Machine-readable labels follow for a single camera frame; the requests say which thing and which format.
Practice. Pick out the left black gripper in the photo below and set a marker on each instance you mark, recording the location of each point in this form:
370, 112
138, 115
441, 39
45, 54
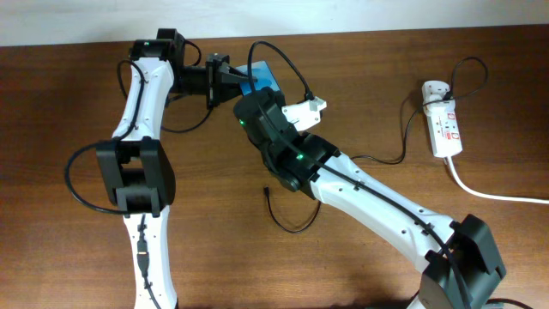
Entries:
219, 89

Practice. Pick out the blue Galaxy smartphone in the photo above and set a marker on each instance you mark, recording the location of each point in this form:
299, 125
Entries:
263, 74

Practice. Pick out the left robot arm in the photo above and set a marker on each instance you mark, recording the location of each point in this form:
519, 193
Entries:
137, 174

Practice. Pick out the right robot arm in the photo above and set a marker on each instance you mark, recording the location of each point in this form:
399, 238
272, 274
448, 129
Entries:
459, 262

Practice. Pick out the white charger plug adapter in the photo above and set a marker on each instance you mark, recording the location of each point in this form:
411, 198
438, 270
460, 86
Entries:
433, 93

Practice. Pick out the white power strip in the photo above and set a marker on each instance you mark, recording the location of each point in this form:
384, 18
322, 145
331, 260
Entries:
443, 129

